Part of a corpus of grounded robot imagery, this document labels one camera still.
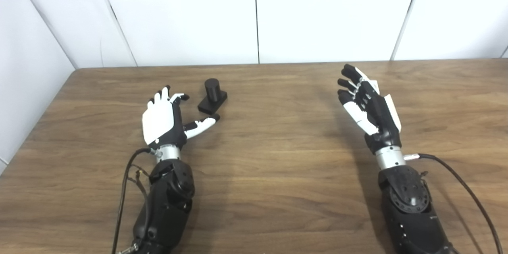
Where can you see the black peg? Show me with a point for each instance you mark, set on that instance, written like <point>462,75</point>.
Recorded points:
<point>212,101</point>

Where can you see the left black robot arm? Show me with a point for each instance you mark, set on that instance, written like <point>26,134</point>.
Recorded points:
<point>166,210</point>

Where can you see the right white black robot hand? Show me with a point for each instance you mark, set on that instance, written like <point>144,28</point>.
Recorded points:
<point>381,121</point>

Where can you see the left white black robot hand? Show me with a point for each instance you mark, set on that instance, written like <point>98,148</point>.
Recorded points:
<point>158,121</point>

